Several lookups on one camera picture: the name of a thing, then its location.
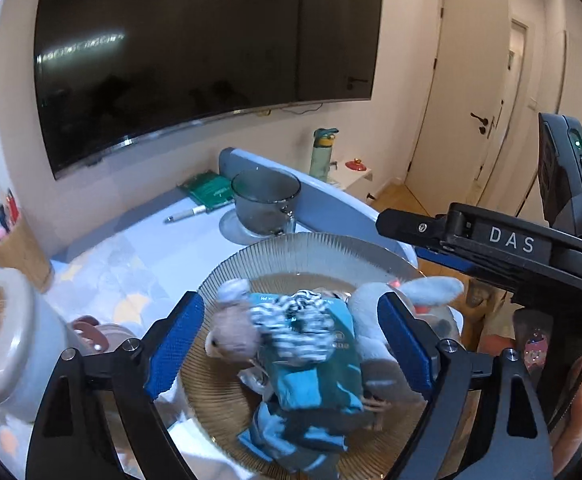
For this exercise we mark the white door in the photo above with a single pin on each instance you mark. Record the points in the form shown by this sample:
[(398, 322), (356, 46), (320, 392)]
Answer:
[(461, 100)]

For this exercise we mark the green book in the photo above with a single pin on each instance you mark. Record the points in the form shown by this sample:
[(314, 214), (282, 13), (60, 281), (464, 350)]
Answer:
[(206, 190)]

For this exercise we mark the dark glass cup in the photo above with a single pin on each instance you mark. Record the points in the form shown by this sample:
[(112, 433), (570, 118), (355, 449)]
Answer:
[(266, 200)]

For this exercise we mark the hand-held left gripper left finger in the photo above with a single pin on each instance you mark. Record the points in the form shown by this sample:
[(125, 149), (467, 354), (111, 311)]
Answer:
[(176, 345)]

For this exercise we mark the blue plush toy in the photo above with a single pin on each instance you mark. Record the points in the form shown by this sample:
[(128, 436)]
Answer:
[(386, 375)]

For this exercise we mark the plaid cloth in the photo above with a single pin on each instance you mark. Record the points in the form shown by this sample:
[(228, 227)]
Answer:
[(296, 325)]

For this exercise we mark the green water bottle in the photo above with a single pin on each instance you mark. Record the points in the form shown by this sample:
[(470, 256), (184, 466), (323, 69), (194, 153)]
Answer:
[(323, 155)]

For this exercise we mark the wall-mounted black television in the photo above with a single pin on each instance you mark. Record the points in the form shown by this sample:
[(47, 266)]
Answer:
[(196, 60)]

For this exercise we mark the white marker pen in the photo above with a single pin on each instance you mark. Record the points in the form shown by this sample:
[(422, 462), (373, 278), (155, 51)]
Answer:
[(186, 214)]

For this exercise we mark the small bear doll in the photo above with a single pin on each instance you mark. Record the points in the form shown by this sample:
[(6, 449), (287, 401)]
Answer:
[(233, 330)]

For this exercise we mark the brown leather bag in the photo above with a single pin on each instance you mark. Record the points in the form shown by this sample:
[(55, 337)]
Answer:
[(103, 335)]

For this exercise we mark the wooden pen holder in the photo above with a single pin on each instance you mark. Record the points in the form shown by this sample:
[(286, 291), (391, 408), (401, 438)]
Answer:
[(21, 260)]

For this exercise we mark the ribbed glass bowl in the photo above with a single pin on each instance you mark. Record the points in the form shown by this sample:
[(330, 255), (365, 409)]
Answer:
[(231, 400)]

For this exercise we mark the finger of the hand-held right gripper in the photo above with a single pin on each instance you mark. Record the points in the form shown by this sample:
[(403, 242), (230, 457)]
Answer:
[(443, 260), (413, 229)]

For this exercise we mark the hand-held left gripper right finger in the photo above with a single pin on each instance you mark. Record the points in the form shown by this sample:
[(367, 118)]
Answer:
[(403, 345)]

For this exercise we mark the grey-blue cloth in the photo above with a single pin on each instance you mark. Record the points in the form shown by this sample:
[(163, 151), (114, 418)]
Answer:
[(291, 435)]

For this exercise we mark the grey round coaster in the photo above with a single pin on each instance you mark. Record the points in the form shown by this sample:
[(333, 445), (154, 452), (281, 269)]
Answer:
[(231, 230)]

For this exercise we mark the beige cylindrical container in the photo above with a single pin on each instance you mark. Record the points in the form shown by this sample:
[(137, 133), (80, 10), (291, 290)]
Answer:
[(11, 340)]

